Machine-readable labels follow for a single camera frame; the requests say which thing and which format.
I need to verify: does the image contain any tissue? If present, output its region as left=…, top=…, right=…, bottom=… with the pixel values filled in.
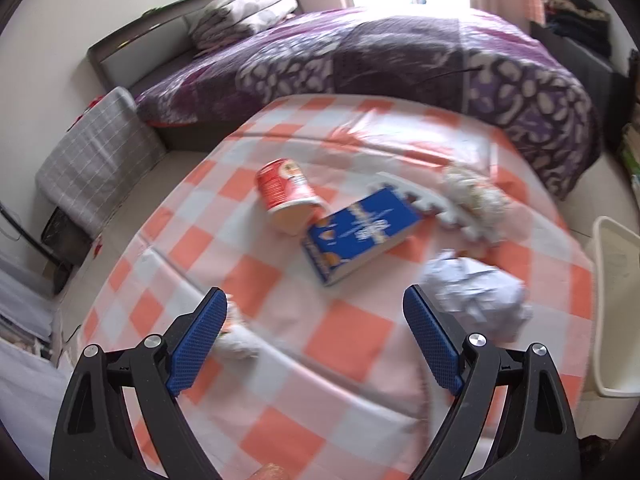
left=442, top=165, right=510, bottom=226
left=213, top=294, right=260, bottom=360

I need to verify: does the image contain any white plastic trash bin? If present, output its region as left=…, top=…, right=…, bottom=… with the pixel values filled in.
left=592, top=216, right=639, bottom=398

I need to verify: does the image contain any operator fingertip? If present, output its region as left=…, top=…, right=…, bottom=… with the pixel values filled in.
left=247, top=464, right=290, bottom=480

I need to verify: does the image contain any crumpled white paper ball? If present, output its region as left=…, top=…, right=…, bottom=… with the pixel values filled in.
left=420, top=250, right=532, bottom=342

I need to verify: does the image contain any white foam puzzle strip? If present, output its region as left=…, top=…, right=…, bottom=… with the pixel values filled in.
left=369, top=172, right=502, bottom=246

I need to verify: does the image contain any blue snack box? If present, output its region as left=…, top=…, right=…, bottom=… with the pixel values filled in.
left=302, top=188, right=421, bottom=286

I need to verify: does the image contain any red crushed paper cup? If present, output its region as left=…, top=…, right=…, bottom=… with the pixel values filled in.
left=255, top=158, right=329, bottom=236

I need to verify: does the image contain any orange white checkered tablecloth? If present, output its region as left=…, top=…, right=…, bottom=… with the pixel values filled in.
left=79, top=96, right=592, bottom=479

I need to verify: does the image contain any dark storage bench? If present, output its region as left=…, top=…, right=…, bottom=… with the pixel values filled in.
left=530, top=22, right=634, bottom=153

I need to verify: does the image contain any purple patterned bed quilt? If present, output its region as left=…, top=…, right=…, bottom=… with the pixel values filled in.
left=137, top=8, right=603, bottom=198

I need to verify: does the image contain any dark wooden bed headboard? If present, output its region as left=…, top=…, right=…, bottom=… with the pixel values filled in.
left=87, top=0, right=213, bottom=96

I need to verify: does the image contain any pile of folded clothes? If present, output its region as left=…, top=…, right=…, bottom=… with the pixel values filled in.
left=541, top=0, right=612, bottom=58

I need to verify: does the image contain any patterned pillow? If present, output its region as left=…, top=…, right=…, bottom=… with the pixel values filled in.
left=189, top=0, right=298, bottom=53

